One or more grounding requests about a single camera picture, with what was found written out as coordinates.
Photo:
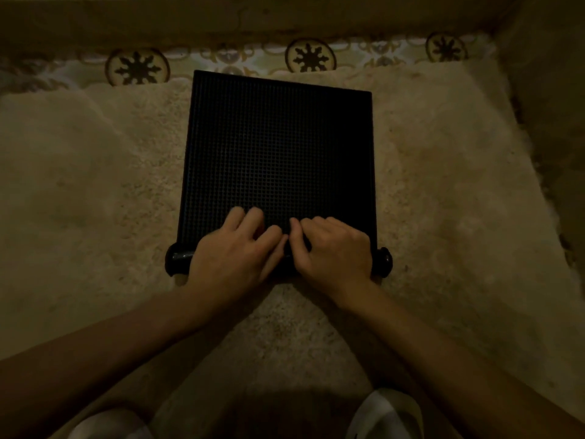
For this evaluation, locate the person's right hand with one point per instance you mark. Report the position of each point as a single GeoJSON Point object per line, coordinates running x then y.
{"type": "Point", "coordinates": [338, 260]}

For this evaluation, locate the person's left hand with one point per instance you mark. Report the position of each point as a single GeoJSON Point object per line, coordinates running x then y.
{"type": "Point", "coordinates": [228, 262]}

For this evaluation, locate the person's left thumb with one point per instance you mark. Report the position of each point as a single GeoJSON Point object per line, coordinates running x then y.
{"type": "Point", "coordinates": [275, 256]}

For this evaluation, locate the person's right thumb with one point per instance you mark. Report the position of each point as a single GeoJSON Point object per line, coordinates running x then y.
{"type": "Point", "coordinates": [297, 242]}

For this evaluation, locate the black grid roll-up mat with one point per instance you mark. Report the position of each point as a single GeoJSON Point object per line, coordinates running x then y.
{"type": "Point", "coordinates": [279, 146]}

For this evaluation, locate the person's left forearm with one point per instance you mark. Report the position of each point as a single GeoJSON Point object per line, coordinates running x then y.
{"type": "Point", "coordinates": [105, 356]}

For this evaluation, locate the person's right forearm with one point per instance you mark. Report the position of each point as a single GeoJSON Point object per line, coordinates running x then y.
{"type": "Point", "coordinates": [448, 370]}

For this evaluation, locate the beige shaggy rug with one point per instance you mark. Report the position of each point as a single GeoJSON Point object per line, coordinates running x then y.
{"type": "Point", "coordinates": [457, 201]}

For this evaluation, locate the person's right leg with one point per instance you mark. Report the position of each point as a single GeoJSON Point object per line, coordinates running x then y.
{"type": "Point", "coordinates": [384, 416]}

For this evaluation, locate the person's leg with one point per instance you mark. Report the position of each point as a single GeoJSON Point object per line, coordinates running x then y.
{"type": "Point", "coordinates": [384, 416]}
{"type": "Point", "coordinates": [112, 425]}

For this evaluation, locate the brown furniture base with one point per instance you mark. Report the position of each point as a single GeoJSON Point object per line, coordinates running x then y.
{"type": "Point", "coordinates": [228, 22]}

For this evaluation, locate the person's left leg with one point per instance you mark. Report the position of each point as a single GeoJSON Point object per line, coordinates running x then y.
{"type": "Point", "coordinates": [112, 425]}

